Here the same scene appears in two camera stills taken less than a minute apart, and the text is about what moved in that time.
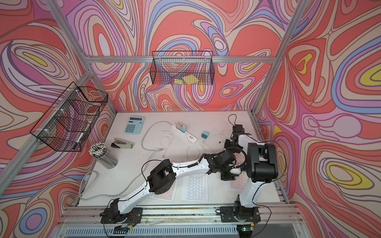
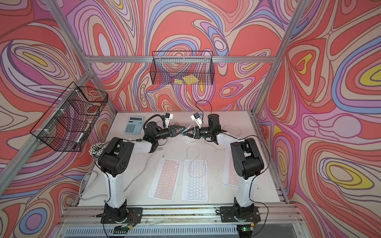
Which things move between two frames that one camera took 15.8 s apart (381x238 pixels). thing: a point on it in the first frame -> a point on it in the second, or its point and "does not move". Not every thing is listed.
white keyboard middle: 195,188 does not move
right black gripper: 227,142 -> 189,135
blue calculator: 134,125 does not move
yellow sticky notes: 189,79 does not move
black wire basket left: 66,125 does not move
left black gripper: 228,178 -> 171,133
